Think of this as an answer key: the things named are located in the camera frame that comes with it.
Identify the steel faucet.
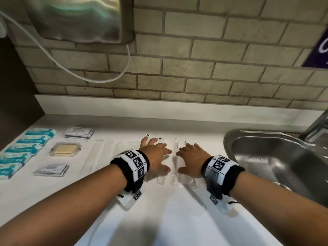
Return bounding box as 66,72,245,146
300,109,328,144

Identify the person's right forearm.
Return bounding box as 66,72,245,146
229,171,328,246

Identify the person's left forearm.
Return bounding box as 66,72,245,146
0,164,128,246

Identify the white looped wall cable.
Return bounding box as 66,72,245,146
0,10,131,84

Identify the person's left hand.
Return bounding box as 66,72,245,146
139,137,173,175

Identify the row of teal wipe packets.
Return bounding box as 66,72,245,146
0,128,58,180

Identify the steel sink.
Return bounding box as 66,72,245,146
223,129,328,208

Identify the purple wall sign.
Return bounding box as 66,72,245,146
302,28,328,69

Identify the person's right hand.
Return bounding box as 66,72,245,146
175,142,213,179

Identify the stack of toothpaste sachets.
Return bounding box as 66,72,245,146
32,163,70,177

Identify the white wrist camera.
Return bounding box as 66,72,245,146
209,194,235,216
117,189,144,211

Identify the stack of white wipe sachets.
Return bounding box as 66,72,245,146
64,126,95,141

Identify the steel wall dispenser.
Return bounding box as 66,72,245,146
22,0,135,45

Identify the stack of yellow soap packets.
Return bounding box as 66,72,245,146
49,141,82,158

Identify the black wristband with marker tags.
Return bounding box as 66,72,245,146
110,150,150,194
201,155,245,200

